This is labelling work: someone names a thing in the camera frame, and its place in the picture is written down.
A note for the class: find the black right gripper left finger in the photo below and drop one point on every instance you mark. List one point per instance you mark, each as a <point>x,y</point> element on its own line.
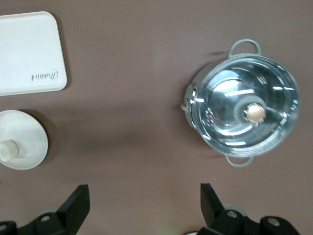
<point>71,210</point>

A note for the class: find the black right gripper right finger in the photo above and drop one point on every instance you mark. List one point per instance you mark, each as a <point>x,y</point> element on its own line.
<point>220,220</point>

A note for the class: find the pale steamed bun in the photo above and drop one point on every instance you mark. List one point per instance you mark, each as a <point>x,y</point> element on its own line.
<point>7,149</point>

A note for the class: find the beige round plate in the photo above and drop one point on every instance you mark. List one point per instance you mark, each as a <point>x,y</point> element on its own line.
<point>27,132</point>

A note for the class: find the steel pot with glass lid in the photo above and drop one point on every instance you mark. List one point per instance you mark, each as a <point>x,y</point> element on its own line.
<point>193,98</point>

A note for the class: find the glass pot lid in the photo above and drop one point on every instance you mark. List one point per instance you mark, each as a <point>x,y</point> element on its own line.
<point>269,80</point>

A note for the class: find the beige rabbit print tray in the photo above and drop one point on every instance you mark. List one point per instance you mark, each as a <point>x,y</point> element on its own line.
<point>27,54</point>

